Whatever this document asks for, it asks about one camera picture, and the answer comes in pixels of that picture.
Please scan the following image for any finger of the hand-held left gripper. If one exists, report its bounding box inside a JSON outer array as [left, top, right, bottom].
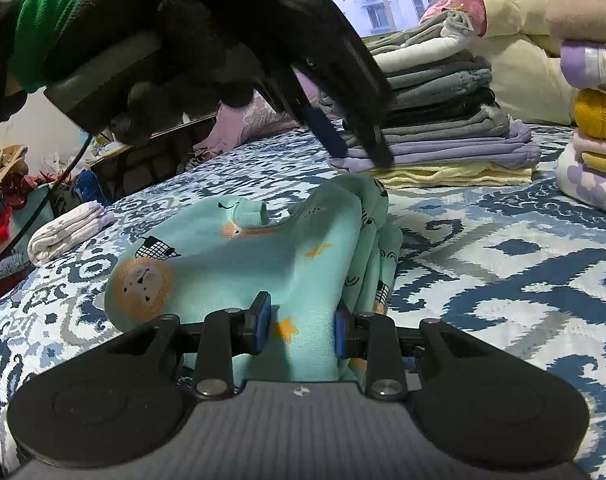
[[283, 0, 395, 168], [255, 67, 347, 159]]

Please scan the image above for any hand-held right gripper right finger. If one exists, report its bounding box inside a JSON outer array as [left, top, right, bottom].
[[334, 310, 484, 401]]

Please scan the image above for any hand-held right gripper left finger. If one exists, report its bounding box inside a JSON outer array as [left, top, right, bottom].
[[116, 291, 272, 401]]

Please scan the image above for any teal lion print shirt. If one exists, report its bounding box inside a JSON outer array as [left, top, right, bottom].
[[103, 172, 405, 386]]

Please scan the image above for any person's left forearm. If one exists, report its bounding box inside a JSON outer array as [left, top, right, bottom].
[[0, 0, 109, 128]]

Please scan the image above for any stack of folded grey clothes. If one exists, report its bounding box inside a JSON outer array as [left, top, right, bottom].
[[315, 9, 542, 190]]

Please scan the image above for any stack of folded colourful clothes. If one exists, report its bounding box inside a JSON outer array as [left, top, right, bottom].
[[545, 0, 606, 222]]

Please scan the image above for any person's left hand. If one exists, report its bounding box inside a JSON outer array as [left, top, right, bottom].
[[80, 0, 264, 146]]

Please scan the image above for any dark wooden footboard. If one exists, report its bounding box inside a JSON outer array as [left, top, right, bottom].
[[90, 110, 219, 186]]

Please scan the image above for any purple flower print pillow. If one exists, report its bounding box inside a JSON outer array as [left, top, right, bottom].
[[192, 72, 329, 161]]

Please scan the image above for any pink floral cloth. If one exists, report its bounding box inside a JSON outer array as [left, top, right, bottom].
[[418, 0, 486, 37]]

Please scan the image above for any pile of household clutter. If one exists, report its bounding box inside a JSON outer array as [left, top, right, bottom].
[[0, 145, 106, 291]]

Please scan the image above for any white folded garment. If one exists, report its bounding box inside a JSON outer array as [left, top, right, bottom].
[[27, 200, 116, 267]]

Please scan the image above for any blue patterned bedsheet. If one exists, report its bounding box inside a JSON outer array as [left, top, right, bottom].
[[0, 122, 606, 480]]

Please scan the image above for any cream quilted blanket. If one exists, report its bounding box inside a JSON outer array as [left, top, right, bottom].
[[475, 0, 606, 127]]

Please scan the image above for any black cable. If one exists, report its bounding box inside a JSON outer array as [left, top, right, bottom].
[[0, 130, 95, 281]]

